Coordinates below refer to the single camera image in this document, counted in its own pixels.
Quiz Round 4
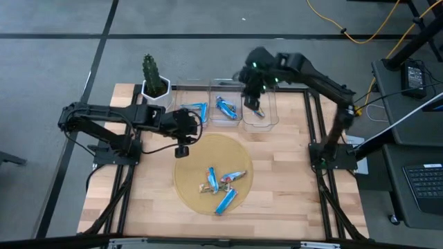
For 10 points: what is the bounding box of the black boom pole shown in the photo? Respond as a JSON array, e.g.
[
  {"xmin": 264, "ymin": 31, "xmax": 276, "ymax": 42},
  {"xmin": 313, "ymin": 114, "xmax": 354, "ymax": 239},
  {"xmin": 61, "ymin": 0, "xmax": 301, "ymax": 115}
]
[{"xmin": 347, "ymin": 91, "xmax": 443, "ymax": 160}]

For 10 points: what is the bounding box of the white hexagonal plant pot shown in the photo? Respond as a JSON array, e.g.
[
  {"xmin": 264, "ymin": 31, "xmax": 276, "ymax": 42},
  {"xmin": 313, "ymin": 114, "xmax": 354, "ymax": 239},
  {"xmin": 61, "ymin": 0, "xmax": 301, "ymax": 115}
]
[{"xmin": 140, "ymin": 75, "xmax": 173, "ymax": 110}]

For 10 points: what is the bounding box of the black stand pole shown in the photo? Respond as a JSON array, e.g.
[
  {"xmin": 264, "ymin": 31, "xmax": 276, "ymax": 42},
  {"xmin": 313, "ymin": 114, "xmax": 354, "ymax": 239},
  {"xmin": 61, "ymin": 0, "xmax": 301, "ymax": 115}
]
[{"xmin": 382, "ymin": 0, "xmax": 443, "ymax": 72}]

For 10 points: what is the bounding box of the yellow hanging cable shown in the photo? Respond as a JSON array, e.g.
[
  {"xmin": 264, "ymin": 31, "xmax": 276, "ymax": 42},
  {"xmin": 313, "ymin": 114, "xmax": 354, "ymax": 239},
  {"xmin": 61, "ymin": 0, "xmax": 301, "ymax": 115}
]
[
  {"xmin": 305, "ymin": 0, "xmax": 402, "ymax": 45},
  {"xmin": 356, "ymin": 0, "xmax": 435, "ymax": 113}
]

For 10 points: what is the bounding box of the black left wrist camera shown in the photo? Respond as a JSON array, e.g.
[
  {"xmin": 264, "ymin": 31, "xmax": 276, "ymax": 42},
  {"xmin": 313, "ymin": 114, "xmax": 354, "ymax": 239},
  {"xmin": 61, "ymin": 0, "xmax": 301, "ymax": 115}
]
[{"xmin": 174, "ymin": 145, "xmax": 190, "ymax": 159}]

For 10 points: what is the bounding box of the blue orange-ended granola bar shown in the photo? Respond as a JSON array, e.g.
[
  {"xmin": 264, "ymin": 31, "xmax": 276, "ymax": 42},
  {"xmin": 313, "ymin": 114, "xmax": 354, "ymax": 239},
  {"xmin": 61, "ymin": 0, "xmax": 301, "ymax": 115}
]
[{"xmin": 214, "ymin": 187, "xmax": 239, "ymax": 216}]

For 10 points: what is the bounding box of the black laptop keyboard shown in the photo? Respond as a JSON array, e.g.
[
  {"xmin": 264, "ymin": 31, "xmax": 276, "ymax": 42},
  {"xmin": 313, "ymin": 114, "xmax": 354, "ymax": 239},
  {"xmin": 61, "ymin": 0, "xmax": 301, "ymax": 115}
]
[{"xmin": 402, "ymin": 163, "xmax": 443, "ymax": 216}]

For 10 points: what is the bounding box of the dark grey desk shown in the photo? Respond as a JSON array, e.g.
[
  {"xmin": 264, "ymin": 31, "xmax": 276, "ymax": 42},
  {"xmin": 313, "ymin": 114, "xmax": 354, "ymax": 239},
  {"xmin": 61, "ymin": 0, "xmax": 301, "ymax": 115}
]
[
  {"xmin": 371, "ymin": 57, "xmax": 443, "ymax": 147},
  {"xmin": 381, "ymin": 143, "xmax": 443, "ymax": 231}
]

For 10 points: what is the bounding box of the white paper sheet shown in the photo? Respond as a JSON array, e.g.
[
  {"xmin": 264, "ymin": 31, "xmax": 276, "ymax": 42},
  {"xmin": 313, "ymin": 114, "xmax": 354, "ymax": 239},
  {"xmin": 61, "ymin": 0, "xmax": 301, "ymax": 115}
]
[{"xmin": 345, "ymin": 134, "xmax": 370, "ymax": 176}]

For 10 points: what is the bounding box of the clear plastic bin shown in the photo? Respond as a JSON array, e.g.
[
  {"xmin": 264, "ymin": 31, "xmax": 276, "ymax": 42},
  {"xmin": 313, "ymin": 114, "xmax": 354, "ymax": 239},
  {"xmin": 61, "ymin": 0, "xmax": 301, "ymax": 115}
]
[
  {"xmin": 240, "ymin": 81, "xmax": 280, "ymax": 134},
  {"xmin": 207, "ymin": 78, "xmax": 244, "ymax": 128},
  {"xmin": 174, "ymin": 78, "xmax": 211, "ymax": 128}
]

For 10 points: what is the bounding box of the green cactus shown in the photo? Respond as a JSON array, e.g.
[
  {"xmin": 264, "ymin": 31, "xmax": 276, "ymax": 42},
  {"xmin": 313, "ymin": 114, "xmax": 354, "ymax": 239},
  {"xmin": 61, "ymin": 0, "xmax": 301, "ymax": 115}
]
[{"xmin": 141, "ymin": 53, "xmax": 163, "ymax": 97}]

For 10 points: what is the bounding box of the yellow woven round placemat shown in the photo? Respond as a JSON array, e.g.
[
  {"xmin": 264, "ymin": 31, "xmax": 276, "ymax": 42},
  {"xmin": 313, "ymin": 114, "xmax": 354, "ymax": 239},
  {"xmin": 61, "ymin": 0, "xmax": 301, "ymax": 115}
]
[{"xmin": 172, "ymin": 133, "xmax": 255, "ymax": 216}]

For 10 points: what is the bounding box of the black camera cable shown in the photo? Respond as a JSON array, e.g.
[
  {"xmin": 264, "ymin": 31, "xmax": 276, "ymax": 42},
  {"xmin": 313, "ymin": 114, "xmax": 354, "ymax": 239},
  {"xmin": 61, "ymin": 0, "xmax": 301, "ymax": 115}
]
[{"xmin": 141, "ymin": 109, "xmax": 204, "ymax": 156}]

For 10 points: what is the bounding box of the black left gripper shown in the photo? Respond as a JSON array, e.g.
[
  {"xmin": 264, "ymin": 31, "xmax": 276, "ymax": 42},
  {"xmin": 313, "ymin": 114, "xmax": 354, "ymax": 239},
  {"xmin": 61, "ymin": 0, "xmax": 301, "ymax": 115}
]
[{"xmin": 159, "ymin": 107, "xmax": 201, "ymax": 145}]

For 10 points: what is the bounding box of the white cable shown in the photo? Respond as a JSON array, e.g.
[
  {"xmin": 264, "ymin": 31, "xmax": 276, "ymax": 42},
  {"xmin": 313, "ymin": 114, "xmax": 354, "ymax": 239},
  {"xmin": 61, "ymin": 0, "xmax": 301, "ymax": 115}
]
[{"xmin": 365, "ymin": 103, "xmax": 390, "ymax": 124}]

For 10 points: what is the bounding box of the black chair base leg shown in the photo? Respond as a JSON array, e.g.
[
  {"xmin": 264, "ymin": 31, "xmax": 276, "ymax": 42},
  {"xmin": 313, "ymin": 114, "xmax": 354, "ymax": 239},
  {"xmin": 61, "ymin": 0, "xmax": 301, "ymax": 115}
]
[{"xmin": 0, "ymin": 150, "xmax": 28, "ymax": 167}]

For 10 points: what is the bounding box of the black power brick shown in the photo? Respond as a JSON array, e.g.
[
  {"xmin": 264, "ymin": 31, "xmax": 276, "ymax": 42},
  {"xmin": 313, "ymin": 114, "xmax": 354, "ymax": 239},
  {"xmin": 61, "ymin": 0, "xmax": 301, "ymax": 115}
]
[{"xmin": 400, "ymin": 59, "xmax": 428, "ymax": 100}]

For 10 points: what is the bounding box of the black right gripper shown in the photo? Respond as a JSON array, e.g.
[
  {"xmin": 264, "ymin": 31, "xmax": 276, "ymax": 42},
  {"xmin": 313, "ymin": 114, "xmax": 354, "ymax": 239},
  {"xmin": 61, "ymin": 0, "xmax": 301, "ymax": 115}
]
[{"xmin": 238, "ymin": 62, "xmax": 278, "ymax": 111}]

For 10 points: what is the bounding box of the black overhead crossbeam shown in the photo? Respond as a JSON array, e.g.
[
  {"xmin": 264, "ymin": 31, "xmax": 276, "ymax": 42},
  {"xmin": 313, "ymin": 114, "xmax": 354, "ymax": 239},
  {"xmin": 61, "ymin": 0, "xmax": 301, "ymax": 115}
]
[{"xmin": 0, "ymin": 233, "xmax": 443, "ymax": 249}]

